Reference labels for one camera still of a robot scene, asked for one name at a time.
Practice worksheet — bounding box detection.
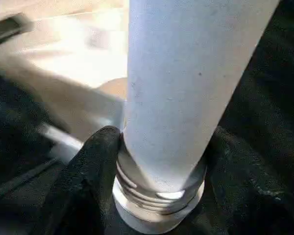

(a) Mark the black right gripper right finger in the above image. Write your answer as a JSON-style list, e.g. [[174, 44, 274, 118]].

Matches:
[[201, 126, 294, 235]]

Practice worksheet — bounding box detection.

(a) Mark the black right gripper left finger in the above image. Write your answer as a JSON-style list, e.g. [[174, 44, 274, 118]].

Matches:
[[32, 125, 123, 235]]

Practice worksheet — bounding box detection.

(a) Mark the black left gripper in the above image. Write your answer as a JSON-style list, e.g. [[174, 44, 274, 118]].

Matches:
[[0, 13, 33, 49]]

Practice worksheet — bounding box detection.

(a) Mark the white plastic table top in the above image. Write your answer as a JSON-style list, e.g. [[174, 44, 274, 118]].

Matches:
[[0, 0, 132, 165]]

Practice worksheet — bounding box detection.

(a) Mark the white plastic table leg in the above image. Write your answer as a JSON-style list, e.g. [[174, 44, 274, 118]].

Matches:
[[112, 0, 281, 235]]

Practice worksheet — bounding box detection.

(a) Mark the black mat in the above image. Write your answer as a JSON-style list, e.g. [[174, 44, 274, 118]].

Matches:
[[0, 0, 294, 235]]

